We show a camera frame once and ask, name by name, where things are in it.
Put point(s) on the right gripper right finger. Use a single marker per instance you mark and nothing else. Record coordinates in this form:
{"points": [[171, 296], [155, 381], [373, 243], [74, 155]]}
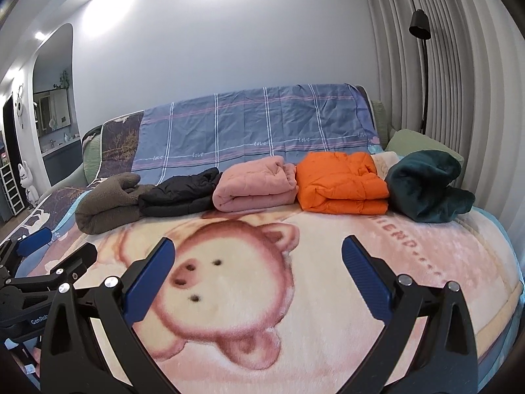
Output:
{"points": [[445, 360]]}

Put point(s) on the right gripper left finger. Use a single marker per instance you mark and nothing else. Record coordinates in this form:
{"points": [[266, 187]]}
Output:
{"points": [[90, 344]]}

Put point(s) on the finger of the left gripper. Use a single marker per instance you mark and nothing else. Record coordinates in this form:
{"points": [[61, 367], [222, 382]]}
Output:
{"points": [[27, 245]]}

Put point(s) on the black puffer jacket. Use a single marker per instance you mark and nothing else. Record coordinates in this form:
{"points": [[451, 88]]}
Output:
{"points": [[181, 195]]}

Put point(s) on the white rabbit figurine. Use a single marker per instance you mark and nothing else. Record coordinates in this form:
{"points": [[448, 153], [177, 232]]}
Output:
{"points": [[27, 182]]}

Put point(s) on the olive fleece folded garment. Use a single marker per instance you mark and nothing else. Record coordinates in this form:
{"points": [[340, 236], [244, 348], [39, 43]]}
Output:
{"points": [[111, 204]]}

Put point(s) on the dark patterned quilt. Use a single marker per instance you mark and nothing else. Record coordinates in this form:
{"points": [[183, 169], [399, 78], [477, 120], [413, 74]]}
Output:
{"points": [[108, 149]]}

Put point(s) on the dark teal velvet garment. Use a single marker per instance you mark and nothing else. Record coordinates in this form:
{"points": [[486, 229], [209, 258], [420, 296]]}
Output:
{"points": [[421, 187]]}

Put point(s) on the cream pig blanket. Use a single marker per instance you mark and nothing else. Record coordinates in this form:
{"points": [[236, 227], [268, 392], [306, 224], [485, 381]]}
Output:
{"points": [[261, 302]]}

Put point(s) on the orange folded jacket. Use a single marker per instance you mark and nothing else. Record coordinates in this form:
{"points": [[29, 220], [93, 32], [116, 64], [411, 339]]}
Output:
{"points": [[340, 183]]}

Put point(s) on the green pillow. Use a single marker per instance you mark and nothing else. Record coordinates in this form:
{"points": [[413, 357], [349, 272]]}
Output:
{"points": [[407, 141]]}

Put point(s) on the pink folded jacket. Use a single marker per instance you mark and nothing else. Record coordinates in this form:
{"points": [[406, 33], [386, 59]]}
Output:
{"points": [[258, 184]]}

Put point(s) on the grey curtain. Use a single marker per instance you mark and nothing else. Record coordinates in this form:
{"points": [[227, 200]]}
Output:
{"points": [[476, 92]]}

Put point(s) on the blue plaid sheet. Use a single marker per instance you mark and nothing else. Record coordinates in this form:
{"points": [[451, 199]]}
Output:
{"points": [[220, 130]]}

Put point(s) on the black floor lamp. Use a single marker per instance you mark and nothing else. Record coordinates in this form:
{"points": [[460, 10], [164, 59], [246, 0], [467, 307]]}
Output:
{"points": [[420, 29]]}

